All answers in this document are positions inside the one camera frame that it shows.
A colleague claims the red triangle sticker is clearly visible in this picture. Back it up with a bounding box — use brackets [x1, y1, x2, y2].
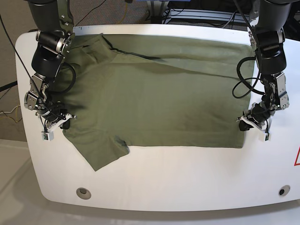
[294, 148, 300, 166]

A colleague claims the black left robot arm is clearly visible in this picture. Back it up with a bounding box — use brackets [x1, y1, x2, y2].
[237, 0, 293, 134]

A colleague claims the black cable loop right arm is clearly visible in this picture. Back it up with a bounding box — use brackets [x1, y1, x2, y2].
[48, 62, 76, 95]

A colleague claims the aluminium frame rail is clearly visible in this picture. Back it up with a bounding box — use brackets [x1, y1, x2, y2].
[169, 9, 245, 23]

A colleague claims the left table cable grommet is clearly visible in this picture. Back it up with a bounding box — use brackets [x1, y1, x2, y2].
[76, 187, 91, 200]

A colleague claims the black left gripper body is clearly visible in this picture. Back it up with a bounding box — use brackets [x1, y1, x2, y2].
[249, 102, 276, 124]

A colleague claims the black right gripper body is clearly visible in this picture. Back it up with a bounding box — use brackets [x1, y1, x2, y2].
[37, 102, 68, 124]

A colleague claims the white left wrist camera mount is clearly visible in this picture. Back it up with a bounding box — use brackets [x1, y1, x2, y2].
[236, 115, 272, 142]

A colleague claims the yellow cable on floor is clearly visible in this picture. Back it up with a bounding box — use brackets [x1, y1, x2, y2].
[117, 0, 128, 25]

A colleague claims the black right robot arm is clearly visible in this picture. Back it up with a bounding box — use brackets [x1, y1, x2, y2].
[24, 0, 76, 131]

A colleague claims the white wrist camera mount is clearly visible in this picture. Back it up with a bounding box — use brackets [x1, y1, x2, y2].
[41, 113, 77, 141]
[236, 115, 272, 142]

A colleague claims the right table cable grommet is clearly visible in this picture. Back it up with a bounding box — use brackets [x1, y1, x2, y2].
[278, 185, 291, 197]

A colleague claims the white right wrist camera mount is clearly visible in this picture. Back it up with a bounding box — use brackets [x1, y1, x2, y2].
[41, 113, 77, 141]

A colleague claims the olive green T-shirt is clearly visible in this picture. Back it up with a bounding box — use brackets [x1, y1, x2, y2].
[53, 35, 253, 170]

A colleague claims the table cable grommet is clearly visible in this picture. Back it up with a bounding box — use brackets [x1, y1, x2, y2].
[278, 185, 291, 197]
[76, 187, 91, 200]

